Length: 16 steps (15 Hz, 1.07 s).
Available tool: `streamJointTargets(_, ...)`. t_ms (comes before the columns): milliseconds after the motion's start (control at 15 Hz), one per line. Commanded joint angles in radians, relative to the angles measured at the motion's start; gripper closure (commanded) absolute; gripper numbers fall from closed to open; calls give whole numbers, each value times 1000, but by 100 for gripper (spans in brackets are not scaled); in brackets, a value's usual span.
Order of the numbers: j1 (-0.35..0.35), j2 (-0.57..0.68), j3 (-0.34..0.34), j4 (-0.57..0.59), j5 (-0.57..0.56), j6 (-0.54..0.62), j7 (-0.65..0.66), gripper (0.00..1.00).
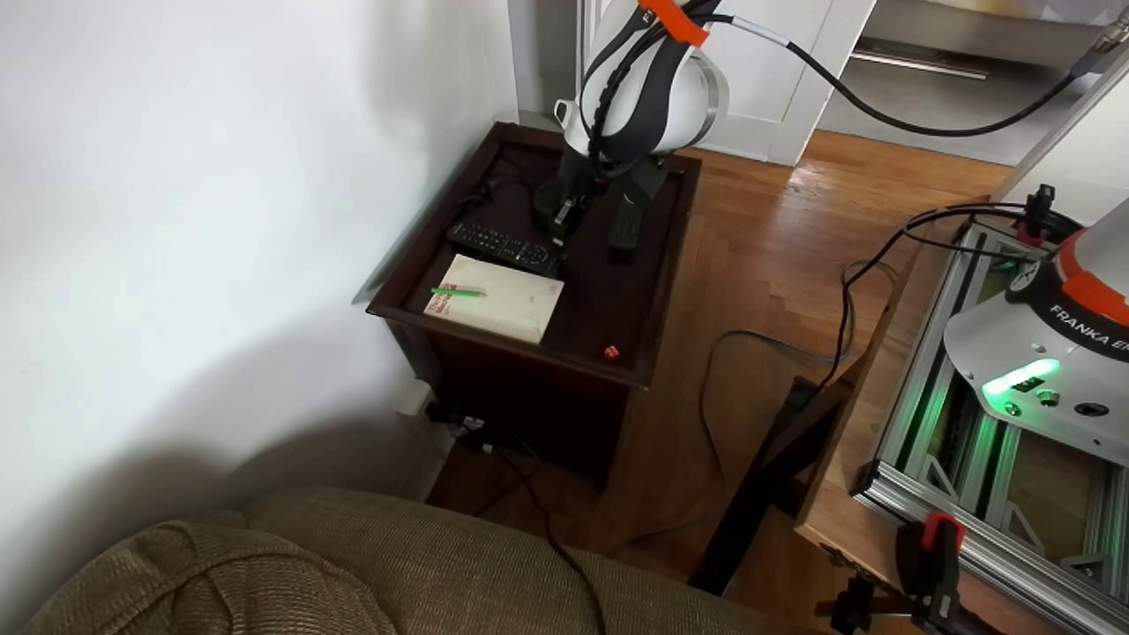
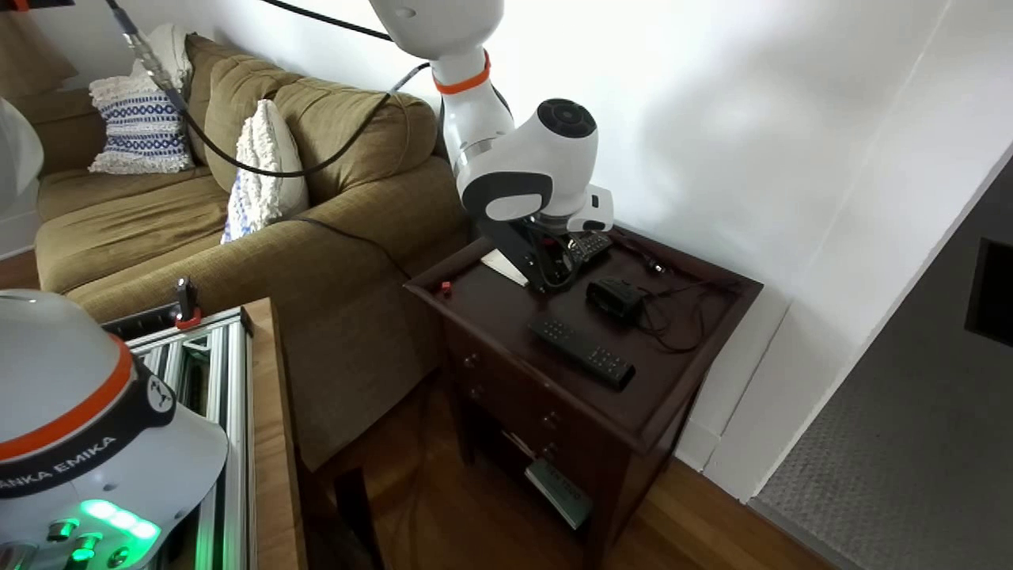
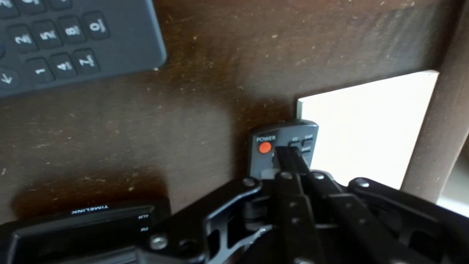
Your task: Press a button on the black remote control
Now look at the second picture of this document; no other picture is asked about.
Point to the white blue patterned pillow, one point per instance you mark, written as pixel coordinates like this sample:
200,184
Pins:
142,127

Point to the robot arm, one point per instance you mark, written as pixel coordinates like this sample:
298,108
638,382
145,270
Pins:
506,162

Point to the small black remote control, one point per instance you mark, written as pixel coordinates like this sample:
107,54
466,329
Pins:
593,245

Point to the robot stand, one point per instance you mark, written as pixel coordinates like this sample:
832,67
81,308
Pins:
269,443

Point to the white knit pillow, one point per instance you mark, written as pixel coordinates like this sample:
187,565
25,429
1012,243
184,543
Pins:
265,170

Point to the long black remote control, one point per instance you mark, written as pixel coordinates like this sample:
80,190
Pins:
582,351

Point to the green book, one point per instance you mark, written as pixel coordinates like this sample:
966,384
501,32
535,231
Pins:
560,491

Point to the small black box device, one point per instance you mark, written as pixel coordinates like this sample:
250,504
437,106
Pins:
613,298

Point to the dark wood drawer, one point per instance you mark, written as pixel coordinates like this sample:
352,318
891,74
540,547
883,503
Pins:
510,419
510,384

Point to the plain white pillow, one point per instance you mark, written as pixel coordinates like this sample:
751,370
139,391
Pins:
170,51

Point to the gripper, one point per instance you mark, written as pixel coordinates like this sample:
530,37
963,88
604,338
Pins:
518,249

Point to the olive green sofa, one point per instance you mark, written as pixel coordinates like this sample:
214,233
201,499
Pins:
332,261

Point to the red black clamp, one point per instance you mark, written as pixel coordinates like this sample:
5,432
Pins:
187,305

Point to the white paper card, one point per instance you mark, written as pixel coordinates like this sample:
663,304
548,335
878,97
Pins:
506,269

